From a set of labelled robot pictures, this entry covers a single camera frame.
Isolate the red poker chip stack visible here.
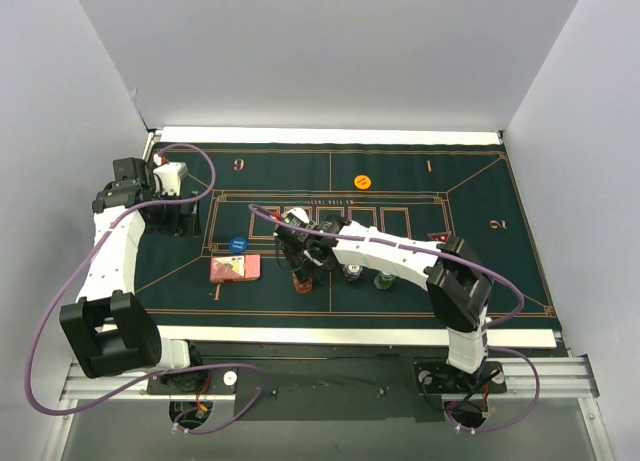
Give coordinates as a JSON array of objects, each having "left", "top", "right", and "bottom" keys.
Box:
[{"left": 293, "top": 276, "right": 313, "bottom": 294}]

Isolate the blue poker chip stack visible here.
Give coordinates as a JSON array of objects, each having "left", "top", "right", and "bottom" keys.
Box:
[{"left": 342, "top": 264, "right": 363, "bottom": 282}]

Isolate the blue small blind button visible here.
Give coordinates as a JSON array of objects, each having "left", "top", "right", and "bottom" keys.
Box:
[{"left": 229, "top": 236, "right": 248, "bottom": 254}]

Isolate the orange big blind button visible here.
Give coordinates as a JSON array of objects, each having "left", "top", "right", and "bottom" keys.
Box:
[{"left": 353, "top": 174, "right": 372, "bottom": 190}]

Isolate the red triangular all-in marker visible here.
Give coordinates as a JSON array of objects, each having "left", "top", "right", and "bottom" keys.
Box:
[{"left": 429, "top": 232, "right": 450, "bottom": 242}]

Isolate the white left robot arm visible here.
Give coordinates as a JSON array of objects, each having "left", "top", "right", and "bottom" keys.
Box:
[{"left": 59, "top": 196, "right": 206, "bottom": 393}]

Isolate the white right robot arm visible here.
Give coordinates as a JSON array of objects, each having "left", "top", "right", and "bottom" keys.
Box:
[{"left": 274, "top": 210, "right": 493, "bottom": 390}]

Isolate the red playing card deck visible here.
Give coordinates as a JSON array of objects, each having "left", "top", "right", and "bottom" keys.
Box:
[{"left": 209, "top": 254, "right": 261, "bottom": 284}]

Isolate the green poker chip stack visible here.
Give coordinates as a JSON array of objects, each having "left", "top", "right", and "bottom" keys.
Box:
[{"left": 374, "top": 271, "right": 396, "bottom": 290}]

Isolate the green poker table mat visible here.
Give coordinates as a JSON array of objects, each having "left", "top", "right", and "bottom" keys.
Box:
[{"left": 134, "top": 141, "right": 560, "bottom": 332}]

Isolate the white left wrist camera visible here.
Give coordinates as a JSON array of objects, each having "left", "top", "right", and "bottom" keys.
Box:
[{"left": 152, "top": 162, "right": 188, "bottom": 197}]

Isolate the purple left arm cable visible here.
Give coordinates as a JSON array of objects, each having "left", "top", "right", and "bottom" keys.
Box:
[{"left": 23, "top": 143, "right": 269, "bottom": 436}]

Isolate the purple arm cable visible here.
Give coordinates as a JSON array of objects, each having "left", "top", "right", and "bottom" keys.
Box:
[
  {"left": 247, "top": 203, "right": 541, "bottom": 435},
  {"left": 23, "top": 143, "right": 269, "bottom": 436}
]

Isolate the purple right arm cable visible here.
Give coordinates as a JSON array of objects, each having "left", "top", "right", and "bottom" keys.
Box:
[{"left": 247, "top": 203, "right": 541, "bottom": 435}]

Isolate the aluminium mounting rail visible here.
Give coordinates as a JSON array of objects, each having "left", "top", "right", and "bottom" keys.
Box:
[{"left": 61, "top": 357, "right": 599, "bottom": 401}]

